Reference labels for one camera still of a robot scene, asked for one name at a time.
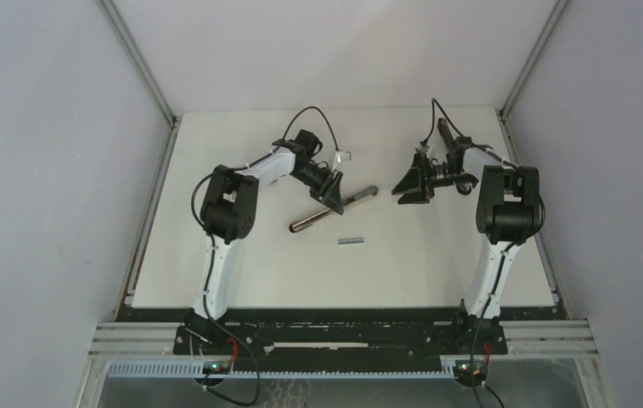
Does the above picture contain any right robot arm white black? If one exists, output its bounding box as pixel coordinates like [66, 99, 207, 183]
[392, 142, 545, 320]

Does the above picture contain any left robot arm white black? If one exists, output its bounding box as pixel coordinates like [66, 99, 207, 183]
[192, 129, 344, 320]

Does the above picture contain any controller board with wires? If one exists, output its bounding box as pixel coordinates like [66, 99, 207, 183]
[192, 337, 262, 407]
[453, 342, 505, 407]

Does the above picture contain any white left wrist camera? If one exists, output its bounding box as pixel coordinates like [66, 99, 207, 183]
[334, 150, 352, 166]

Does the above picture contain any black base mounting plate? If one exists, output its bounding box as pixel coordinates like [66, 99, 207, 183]
[172, 307, 509, 371]

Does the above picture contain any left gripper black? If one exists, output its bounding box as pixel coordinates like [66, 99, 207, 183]
[290, 163, 343, 215]

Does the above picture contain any left controller board with wires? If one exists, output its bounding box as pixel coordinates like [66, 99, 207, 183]
[192, 337, 262, 407]

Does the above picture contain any white cable duct strip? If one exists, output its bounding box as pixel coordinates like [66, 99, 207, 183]
[107, 360, 455, 379]

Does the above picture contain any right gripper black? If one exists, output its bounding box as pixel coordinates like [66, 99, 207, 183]
[392, 153, 477, 205]

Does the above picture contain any right controller board with wires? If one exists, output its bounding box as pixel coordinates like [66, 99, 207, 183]
[453, 342, 505, 407]

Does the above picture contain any silver black staple remover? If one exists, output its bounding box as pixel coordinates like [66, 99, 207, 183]
[289, 185, 381, 235]

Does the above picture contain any black stapler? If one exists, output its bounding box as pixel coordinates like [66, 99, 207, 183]
[437, 118, 478, 196]

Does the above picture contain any left black camera cable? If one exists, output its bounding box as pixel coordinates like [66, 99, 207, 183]
[189, 105, 341, 325]

